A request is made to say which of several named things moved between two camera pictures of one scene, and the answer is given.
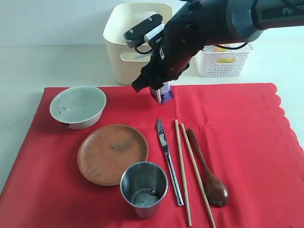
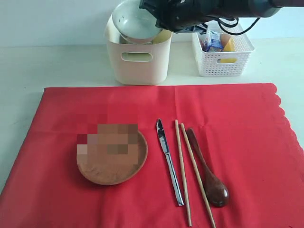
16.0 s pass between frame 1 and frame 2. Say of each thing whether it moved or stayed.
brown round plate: stayed
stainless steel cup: moved
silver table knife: stayed
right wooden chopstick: stayed
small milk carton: moved
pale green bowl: moved
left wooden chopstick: stayed
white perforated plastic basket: stayed
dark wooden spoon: stayed
